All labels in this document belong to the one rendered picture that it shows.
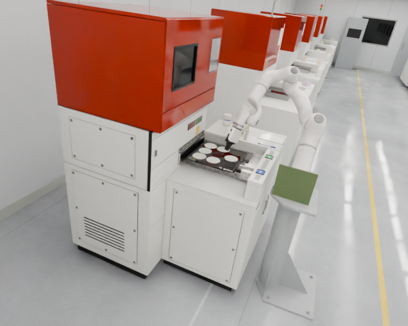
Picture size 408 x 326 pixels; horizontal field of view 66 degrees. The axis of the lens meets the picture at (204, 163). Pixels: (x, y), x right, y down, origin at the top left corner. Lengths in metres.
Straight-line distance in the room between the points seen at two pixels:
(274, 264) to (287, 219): 0.42
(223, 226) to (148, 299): 0.77
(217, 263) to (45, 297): 1.20
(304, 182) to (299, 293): 0.98
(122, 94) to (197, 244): 1.16
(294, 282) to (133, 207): 1.36
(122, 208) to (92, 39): 1.06
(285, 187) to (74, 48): 1.51
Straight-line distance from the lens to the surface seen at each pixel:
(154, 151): 1.85
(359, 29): 14.37
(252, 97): 2.24
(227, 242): 2.18
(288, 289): 2.67
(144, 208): 2.07
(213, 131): 2.56
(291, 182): 2.06
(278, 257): 2.42
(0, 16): 2.90
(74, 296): 2.51
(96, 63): 1.90
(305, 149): 2.12
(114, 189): 2.14
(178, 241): 2.37
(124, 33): 1.75
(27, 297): 2.59
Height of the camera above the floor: 1.92
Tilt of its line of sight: 28 degrees down
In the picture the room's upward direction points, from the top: 7 degrees clockwise
